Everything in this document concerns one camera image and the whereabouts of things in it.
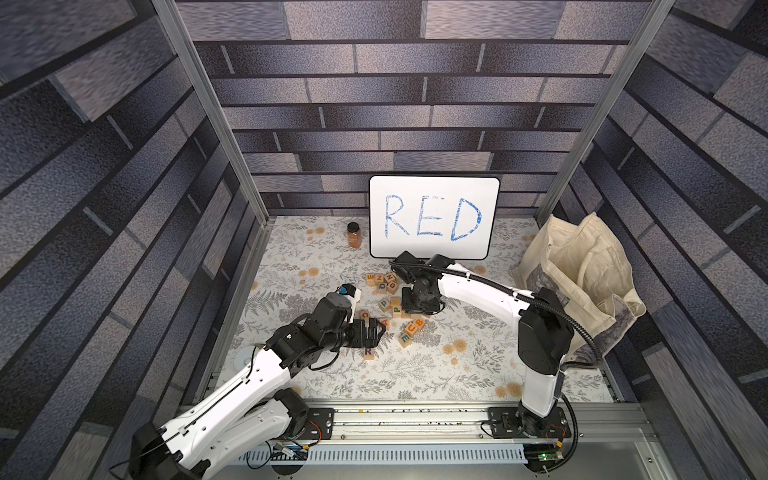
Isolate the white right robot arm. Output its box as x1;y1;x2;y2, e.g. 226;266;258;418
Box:
390;252;574;438

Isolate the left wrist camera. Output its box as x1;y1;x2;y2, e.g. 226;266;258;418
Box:
337;283;362;309

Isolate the amber spice jar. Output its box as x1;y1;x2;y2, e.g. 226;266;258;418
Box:
346;222;362;249

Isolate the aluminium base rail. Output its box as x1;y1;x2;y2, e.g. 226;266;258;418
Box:
230;402;660;471

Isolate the floral patterned table mat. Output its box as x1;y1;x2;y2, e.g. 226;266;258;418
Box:
211;215;613;403

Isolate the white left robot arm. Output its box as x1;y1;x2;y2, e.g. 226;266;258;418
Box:
127;311;387;479

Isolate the whiteboard with RED writing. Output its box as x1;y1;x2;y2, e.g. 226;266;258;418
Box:
368;175;501;260

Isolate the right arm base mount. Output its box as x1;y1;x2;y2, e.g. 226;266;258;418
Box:
487;406;572;440

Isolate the blue E letter block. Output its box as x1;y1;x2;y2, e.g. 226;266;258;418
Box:
398;334;413;348

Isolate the white round disc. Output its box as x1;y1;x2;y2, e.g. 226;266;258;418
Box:
232;345;254;373

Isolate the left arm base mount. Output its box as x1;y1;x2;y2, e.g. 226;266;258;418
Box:
277;407;336;442

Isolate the cream canvas tote bag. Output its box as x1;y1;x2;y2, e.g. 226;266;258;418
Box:
511;213;647;355

